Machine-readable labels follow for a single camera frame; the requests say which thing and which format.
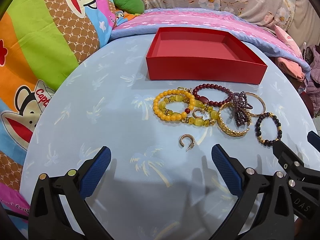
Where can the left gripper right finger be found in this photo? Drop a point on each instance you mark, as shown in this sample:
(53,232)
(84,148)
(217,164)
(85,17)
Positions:
(274,218)

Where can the colourful monkey cartoon quilt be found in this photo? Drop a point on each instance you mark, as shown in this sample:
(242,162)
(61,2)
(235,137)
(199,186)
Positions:
(42,42)

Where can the light blue palm tablecloth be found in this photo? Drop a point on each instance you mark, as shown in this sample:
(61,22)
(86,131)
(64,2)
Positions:
(152,188)

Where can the pink cushion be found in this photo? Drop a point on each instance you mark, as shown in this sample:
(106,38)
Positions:
(287,40)

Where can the salmon pink folded cloth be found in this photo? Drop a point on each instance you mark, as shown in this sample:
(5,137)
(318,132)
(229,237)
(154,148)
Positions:
(290,68)

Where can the mauve jacket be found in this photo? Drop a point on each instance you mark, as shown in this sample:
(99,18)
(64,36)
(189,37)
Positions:
(311,87)

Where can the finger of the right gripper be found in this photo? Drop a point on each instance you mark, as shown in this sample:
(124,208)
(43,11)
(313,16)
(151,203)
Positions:
(285,156)
(314,139)

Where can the red shallow box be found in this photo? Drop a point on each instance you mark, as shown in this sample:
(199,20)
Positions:
(185,53)

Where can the wide gold braided bangle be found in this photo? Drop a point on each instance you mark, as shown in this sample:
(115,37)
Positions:
(227,124)

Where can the green plush pillow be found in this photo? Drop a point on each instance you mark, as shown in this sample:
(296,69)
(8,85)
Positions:
(130,6)

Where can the purple garnet bead strand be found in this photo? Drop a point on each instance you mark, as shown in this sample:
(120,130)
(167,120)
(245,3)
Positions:
(241,107)

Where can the gold hoop earring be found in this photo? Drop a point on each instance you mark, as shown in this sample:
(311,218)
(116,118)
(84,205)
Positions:
(187,141)
(199,113)

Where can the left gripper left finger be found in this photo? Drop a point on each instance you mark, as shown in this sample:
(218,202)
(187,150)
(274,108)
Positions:
(58,208)

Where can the pink and blue blanket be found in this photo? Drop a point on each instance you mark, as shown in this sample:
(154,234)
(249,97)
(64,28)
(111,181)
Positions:
(151,20)

